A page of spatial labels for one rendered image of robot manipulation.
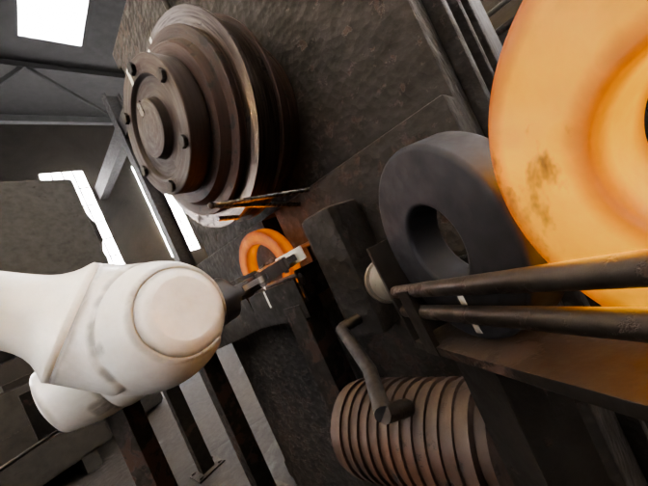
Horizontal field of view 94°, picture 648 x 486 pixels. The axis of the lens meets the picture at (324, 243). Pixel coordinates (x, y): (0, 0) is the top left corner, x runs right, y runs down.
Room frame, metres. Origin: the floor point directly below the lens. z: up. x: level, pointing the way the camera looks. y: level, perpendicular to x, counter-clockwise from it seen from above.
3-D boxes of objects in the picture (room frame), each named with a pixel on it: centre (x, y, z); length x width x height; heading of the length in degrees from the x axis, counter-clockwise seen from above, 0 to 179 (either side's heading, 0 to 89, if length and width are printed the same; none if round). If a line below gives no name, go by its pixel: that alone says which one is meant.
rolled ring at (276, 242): (0.72, 0.14, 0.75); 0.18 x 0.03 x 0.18; 49
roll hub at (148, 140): (0.64, 0.21, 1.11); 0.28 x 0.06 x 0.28; 48
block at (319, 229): (0.57, -0.04, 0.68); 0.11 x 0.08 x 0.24; 138
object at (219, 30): (0.72, 0.15, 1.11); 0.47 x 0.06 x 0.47; 48
